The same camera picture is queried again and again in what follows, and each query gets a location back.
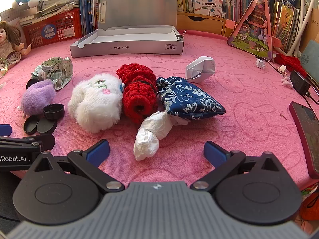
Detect red knitted cloth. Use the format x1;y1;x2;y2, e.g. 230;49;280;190
274;53;309;78

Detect red plastic basket with label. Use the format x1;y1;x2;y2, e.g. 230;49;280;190
22;7;83;49

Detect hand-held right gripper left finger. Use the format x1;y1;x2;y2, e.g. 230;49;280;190
30;139;125;195

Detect black power adapter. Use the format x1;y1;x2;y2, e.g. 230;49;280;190
289;70;312;96

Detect dark phone with red case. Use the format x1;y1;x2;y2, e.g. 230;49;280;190
289;102;319;180

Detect teal notebook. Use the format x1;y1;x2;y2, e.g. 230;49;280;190
299;40;319;80

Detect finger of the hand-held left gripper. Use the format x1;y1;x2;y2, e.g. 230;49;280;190
0;134;56;152
0;124;13;136

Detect grey cardboard file box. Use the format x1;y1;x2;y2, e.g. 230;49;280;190
70;0;185;58

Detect black round lids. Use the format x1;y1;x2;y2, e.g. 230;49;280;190
43;104;65;120

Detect row of picture books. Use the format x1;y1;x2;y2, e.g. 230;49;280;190
273;0;302;53

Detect glass mug with green handle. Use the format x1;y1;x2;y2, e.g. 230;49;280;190
0;58;9;87

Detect brown cardboard box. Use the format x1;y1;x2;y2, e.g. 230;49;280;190
305;17;319;53

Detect white pipe frame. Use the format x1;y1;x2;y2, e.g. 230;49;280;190
290;0;319;56

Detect wooden drawer organizer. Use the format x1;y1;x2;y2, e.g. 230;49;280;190
176;11;237;37

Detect brown-haired doll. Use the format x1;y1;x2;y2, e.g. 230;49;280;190
0;21;32;69

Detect blue floral cloth pouch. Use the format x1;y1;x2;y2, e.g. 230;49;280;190
156;77;226;120

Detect grey grid board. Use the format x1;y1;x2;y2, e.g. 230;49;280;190
0;7;20;22

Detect white plush toy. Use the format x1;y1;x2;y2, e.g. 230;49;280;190
68;74;124;133

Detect white paper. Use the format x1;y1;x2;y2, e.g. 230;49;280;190
133;111;188;161

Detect row of thin blue books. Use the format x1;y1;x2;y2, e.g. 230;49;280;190
79;0;105;35

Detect pink triangular toy house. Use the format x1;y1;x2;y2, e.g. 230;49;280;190
227;0;281;61

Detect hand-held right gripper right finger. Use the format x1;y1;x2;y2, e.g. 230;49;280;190
191;141;287;192

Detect colourful printed carton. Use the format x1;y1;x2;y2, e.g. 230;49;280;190
193;0;223;15

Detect red crocheted pouch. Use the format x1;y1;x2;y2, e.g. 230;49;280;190
117;64;158;125

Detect green plaid doll clothes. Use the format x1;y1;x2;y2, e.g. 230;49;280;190
31;57;73;91

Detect orange cloth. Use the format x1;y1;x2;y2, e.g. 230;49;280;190
299;183;319;221

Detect purple plush toy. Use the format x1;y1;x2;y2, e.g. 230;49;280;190
20;80;57;117

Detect white paper boat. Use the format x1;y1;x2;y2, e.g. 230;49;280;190
186;56;216;84

